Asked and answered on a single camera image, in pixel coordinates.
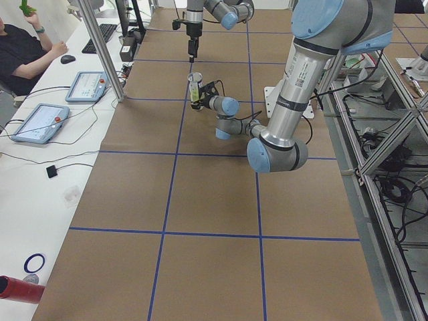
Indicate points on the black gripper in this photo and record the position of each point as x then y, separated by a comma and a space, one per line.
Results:
192, 35
206, 100

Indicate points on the white blue tennis ball can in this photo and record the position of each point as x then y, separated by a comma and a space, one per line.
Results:
195, 81

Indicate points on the yellow tennis ball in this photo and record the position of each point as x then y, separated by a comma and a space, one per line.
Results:
194, 96

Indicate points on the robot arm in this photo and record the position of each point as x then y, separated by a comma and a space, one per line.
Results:
321, 30
227, 13

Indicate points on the black computer monitor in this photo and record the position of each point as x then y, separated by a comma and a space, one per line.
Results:
130, 19

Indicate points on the black small computer box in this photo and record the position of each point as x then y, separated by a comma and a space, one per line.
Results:
128, 49

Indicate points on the far blue teach pendant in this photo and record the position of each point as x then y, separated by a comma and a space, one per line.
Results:
87, 87

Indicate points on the blue teach pendant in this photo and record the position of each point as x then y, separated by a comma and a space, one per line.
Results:
87, 87
42, 124

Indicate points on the black computer mouse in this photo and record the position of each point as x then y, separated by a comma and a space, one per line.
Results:
66, 59

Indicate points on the near blue teach pendant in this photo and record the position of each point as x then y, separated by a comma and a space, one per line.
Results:
42, 124

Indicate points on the small black square pad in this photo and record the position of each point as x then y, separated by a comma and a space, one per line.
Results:
51, 171

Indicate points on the seated person in black shirt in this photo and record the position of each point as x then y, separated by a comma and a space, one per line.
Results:
24, 58

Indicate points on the blue tape roll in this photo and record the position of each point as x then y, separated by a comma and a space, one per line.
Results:
34, 263

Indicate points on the red cylinder bottle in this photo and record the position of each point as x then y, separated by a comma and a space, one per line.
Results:
20, 291

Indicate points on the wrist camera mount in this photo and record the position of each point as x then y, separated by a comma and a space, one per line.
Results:
208, 89
177, 23

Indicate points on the aluminium frame post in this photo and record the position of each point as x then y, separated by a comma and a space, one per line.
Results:
101, 48

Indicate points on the white camera post with base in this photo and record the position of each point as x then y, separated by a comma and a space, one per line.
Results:
271, 98

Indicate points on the green handled grabber tool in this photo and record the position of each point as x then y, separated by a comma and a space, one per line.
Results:
26, 9

